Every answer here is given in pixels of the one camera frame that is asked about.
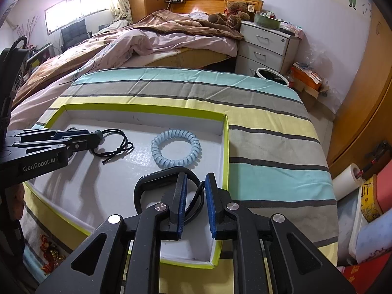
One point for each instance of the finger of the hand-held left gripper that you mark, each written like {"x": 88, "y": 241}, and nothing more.
{"x": 85, "y": 143}
{"x": 78, "y": 133}

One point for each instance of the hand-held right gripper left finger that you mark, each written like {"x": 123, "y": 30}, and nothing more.
{"x": 182, "y": 202}

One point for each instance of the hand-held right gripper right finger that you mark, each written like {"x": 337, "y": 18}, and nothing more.
{"x": 211, "y": 208}

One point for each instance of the yellow-green shallow box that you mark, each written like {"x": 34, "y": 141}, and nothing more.
{"x": 122, "y": 183}

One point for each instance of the striped cloth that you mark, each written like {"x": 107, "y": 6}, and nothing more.
{"x": 269, "y": 159}

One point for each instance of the red festive ornament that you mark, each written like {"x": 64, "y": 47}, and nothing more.
{"x": 50, "y": 252}

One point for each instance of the black office chair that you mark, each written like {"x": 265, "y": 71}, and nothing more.
{"x": 73, "y": 33}

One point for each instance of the pink quilt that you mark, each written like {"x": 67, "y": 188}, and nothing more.
{"x": 159, "y": 41}

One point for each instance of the window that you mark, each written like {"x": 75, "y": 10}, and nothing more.
{"x": 76, "y": 9}

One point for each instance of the white paper roll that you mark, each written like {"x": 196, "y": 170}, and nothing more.
{"x": 344, "y": 182}

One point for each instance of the patterned curtain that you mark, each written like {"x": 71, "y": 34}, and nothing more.
{"x": 119, "y": 0}

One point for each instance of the white trash bin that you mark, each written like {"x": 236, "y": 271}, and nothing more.
{"x": 271, "y": 75}

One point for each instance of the brown blanket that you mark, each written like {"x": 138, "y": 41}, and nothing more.
{"x": 183, "y": 18}

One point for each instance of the yellow printed bag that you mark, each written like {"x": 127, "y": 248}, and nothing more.
{"x": 369, "y": 202}

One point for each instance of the white plastic bin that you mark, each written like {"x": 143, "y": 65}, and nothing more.
{"x": 367, "y": 239}

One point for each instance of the cardboard box with books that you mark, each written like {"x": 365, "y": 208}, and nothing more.
{"x": 309, "y": 81}

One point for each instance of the white drawer nightstand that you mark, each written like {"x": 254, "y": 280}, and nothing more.
{"x": 263, "y": 49}

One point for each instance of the pink box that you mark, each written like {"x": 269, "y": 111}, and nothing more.
{"x": 385, "y": 186}

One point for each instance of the wooden headboard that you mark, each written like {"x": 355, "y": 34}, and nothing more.
{"x": 211, "y": 4}

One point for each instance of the wooden wardrobe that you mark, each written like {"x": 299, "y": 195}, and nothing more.
{"x": 364, "y": 92}

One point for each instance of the brown teddy bear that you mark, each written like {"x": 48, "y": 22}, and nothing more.
{"x": 234, "y": 17}

